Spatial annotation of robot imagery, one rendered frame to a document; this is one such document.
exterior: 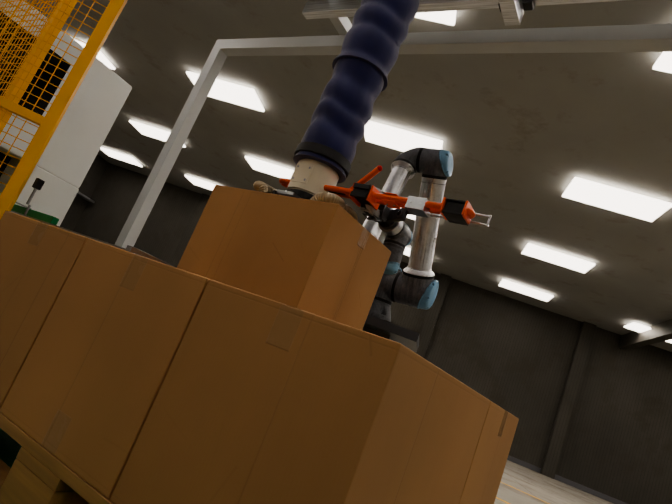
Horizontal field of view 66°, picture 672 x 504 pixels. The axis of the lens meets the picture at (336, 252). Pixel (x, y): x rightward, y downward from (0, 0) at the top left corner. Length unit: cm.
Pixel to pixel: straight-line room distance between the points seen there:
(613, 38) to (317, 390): 359
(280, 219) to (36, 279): 75
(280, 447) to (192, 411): 18
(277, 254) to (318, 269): 16
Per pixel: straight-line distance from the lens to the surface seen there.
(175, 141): 555
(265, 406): 82
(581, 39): 412
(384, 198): 179
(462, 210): 166
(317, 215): 165
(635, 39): 406
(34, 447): 119
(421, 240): 239
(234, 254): 180
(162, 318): 101
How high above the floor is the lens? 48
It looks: 12 degrees up
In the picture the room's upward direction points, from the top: 22 degrees clockwise
